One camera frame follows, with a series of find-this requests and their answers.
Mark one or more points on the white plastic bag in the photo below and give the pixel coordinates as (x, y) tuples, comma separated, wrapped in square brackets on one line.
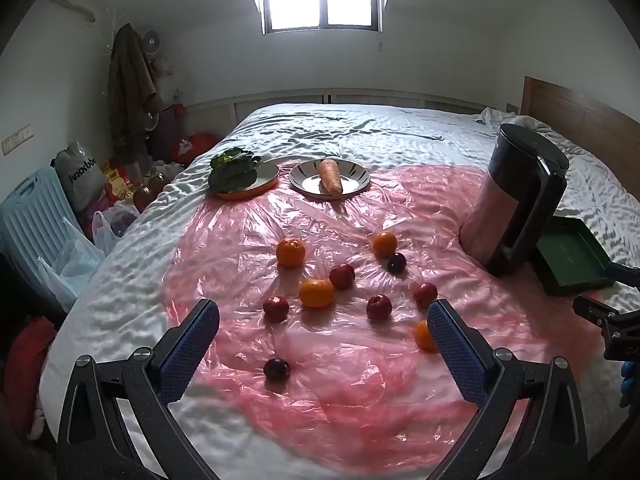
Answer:
[(107, 227), (67, 265)]

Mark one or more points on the yellow boxes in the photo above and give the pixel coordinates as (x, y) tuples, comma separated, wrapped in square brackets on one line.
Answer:
[(117, 178)]

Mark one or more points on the white plate with black strokes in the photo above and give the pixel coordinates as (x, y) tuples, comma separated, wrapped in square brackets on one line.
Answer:
[(307, 180)]

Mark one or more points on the red apple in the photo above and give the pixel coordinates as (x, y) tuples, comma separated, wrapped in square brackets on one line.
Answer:
[(378, 306), (342, 276), (276, 308), (425, 294)]

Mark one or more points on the pink plastic sheet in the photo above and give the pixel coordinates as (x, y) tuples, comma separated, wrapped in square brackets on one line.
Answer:
[(325, 220)]

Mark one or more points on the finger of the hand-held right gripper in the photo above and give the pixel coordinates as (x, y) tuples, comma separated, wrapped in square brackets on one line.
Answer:
[(592, 310), (622, 274)]

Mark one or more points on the wall switch plate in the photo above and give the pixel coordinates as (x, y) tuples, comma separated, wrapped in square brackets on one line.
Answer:
[(17, 140)]

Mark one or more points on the black and steel appliance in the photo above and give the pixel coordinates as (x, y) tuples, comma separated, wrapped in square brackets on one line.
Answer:
[(500, 210)]

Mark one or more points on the red bag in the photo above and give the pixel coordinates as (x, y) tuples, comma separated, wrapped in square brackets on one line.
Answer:
[(195, 146)]

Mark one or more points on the white fan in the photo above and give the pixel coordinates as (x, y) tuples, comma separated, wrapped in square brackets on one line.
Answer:
[(150, 40)]

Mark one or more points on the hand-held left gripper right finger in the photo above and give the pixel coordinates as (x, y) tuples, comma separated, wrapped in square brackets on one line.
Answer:
[(452, 350)]

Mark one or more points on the light blue folding stool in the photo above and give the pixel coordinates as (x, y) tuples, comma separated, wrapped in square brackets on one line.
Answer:
[(30, 220)]

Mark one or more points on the bed with white sheet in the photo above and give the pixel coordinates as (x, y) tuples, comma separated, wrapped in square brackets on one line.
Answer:
[(375, 125)]

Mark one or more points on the orange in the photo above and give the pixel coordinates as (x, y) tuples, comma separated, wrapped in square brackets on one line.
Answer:
[(384, 243), (423, 335), (316, 293), (290, 252)]

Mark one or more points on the brown coat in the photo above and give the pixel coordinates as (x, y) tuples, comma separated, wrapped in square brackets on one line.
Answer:
[(129, 90)]

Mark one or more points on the leafy greens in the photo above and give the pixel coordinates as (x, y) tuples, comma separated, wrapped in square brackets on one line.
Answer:
[(230, 167)]

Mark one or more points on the grey bag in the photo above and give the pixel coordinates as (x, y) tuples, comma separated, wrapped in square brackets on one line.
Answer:
[(80, 175)]

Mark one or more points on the red cloth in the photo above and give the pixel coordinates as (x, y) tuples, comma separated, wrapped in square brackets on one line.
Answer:
[(27, 355)]

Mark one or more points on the orange rimmed plate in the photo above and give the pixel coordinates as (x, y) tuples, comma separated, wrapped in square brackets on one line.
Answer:
[(262, 178)]

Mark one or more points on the wooden headboard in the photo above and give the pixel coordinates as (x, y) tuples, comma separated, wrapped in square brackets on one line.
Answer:
[(575, 110)]

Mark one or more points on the green tray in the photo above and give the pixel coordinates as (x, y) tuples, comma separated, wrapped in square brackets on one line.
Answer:
[(570, 255)]

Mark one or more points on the person's right hand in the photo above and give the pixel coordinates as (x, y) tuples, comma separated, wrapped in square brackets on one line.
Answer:
[(628, 382)]

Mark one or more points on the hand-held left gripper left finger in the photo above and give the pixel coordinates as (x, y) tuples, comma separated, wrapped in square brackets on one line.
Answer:
[(192, 350)]

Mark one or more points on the dark plum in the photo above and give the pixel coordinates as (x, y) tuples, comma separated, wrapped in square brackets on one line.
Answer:
[(397, 262), (276, 369)]

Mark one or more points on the amber bottle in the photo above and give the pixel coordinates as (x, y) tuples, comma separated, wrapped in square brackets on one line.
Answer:
[(149, 189)]

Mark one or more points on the carrot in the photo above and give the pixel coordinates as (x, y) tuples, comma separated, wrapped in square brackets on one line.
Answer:
[(331, 177)]

